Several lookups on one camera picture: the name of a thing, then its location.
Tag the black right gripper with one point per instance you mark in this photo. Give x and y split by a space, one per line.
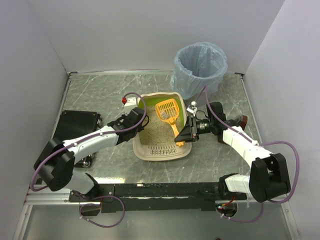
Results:
188 130

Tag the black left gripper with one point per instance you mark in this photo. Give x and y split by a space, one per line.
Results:
137 114

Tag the beige green litter box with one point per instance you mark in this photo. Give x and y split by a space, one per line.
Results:
162 152

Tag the orange plastic litter scoop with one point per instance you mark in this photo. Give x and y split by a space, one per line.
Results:
168 112

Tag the brown wooden metronome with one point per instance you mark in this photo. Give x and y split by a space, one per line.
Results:
239 121

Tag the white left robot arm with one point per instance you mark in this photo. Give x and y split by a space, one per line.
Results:
54 168

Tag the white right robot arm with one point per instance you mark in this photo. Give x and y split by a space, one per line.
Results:
268 177

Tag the beige cat litter pellets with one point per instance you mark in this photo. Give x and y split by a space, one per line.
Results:
156 132

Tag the grey bin with blue bag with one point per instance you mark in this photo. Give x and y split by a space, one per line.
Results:
196 66

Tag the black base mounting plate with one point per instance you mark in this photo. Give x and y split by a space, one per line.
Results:
158 196

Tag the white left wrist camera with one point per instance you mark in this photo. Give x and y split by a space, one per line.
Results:
129 103

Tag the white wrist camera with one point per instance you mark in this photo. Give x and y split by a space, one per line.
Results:
192 108
129 103

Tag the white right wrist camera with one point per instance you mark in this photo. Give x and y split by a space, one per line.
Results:
192 108

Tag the aluminium frame rail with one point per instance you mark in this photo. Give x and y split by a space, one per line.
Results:
47 197

